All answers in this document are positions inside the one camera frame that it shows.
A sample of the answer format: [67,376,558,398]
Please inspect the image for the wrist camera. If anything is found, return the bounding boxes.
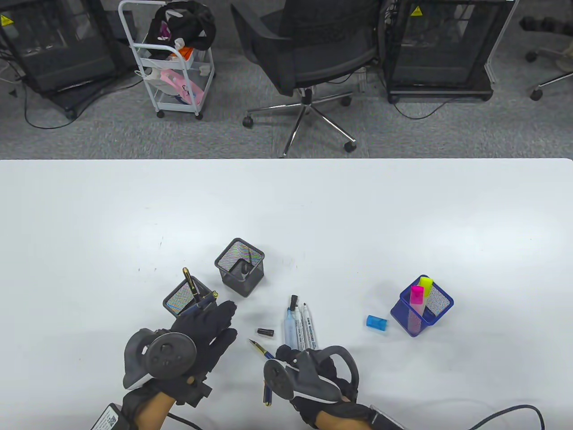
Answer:
[90,403,124,430]
[369,405,406,430]

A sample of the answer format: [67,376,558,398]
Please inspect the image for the black bag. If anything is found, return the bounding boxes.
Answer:
[150,0,217,51]

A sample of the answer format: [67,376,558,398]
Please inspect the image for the pink plastic bag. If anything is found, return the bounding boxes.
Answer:
[159,68,205,103]

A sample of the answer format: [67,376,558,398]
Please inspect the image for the uncapped blue barrel marker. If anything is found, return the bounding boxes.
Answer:
[284,295,299,351]

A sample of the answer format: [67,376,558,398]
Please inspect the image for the office chair base with casters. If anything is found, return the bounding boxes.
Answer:
[518,15,573,102]

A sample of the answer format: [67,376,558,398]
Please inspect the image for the person's right forearm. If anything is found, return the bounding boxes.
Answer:
[313,411,374,430]

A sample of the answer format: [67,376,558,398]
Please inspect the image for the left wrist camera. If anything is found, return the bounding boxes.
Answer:
[90,403,124,430]

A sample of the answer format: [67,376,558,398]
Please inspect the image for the blue fountain pen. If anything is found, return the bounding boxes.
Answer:
[248,339,276,361]

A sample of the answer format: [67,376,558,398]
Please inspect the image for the grey controller on left glove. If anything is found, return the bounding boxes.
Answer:
[123,328,198,389]

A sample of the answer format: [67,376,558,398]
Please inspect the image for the tall black mesh pen holder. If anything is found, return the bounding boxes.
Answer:
[214,238,265,297]

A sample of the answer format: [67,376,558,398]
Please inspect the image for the white whiteboard marker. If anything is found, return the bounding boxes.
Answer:
[303,303,319,350]
[296,304,310,351]

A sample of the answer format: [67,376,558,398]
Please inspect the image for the black fountain pen gold clip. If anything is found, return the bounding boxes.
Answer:
[182,267,200,305]

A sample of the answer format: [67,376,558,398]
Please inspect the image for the black mesh office chair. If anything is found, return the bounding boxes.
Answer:
[230,0,391,159]

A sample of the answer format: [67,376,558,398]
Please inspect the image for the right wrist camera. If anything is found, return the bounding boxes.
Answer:
[369,405,406,430]

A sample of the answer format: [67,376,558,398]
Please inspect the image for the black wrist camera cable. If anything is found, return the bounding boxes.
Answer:
[460,404,545,430]

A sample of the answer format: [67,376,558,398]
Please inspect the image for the black floor cable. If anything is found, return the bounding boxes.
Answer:
[393,95,462,120]
[21,74,145,131]

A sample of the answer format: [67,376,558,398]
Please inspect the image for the person's left forearm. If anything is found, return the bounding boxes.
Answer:
[133,394,176,430]

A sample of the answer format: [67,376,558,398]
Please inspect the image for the black cabinet with white frame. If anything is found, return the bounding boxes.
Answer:
[382,0,521,105]

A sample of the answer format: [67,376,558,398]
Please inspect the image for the grey controller on right glove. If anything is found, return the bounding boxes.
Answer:
[263,346,359,404]

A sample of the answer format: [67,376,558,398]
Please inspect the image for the pink highlighter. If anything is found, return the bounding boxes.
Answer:
[409,285,425,316]

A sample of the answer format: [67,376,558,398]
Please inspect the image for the short black mesh pen holder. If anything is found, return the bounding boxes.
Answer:
[162,279,216,319]

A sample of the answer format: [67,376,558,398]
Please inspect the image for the person's right hand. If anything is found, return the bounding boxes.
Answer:
[274,344,373,427]

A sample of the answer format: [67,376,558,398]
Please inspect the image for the person's left hand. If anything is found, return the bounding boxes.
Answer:
[122,300,238,409]

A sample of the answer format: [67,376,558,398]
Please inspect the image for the blue mesh pen holder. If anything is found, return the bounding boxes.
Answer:
[390,275,454,337]

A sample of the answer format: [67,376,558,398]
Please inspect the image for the grey controller on glove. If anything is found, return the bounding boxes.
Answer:
[123,328,198,389]
[263,346,359,404]

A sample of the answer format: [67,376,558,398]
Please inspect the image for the orange and white box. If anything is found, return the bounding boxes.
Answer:
[169,47,197,69]

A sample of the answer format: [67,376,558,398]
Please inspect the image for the white rolling cart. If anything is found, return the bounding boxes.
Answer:
[118,0,216,120]

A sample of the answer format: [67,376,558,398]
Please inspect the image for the dark blue pen gold trim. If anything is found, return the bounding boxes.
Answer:
[184,291,219,314]

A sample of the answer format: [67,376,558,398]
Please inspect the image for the black cabinet on casters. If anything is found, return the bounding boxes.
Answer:
[0,0,140,112]

